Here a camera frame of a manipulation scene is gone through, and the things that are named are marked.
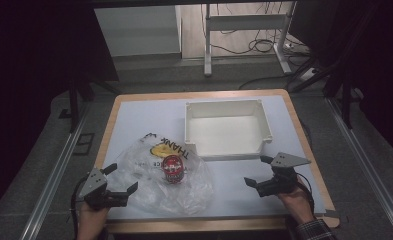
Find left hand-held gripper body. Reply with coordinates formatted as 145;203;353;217
78;167;130;212

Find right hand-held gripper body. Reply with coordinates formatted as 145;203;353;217
255;152;312;198

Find clear printed plastic bag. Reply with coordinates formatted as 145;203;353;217
115;132;215;216

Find brown red candy canister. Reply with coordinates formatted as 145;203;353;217
161;154;187;184

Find white plastic box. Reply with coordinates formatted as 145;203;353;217
183;98;274;162

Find person's right hand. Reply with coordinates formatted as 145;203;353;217
277;176;316;225

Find person's left hand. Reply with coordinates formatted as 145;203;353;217
78;200;110;228

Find wooden table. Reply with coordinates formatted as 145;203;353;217
93;88;341;234

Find black metal stand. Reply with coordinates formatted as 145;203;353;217
58;74;122;134
289;54;356;130

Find white power strip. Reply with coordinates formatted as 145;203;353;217
299;67;319;83

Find dark curtain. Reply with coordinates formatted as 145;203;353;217
0;0;118;221
290;0;393;164

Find light grey panel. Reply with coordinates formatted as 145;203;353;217
93;4;182;58

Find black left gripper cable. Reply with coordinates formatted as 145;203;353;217
69;176;89;240

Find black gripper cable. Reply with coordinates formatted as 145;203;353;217
296;172;316;214
69;176;89;240

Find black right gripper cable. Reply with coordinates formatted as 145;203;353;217
296;172;316;214

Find black floor frame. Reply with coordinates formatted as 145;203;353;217
72;132;96;156

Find aluminium rail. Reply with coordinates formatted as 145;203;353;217
326;97;393;240
18;103;92;240

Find tangle of black floor cables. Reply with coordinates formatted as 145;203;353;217
210;2;310;58

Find white metal desk frame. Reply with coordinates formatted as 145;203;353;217
203;1;298;78

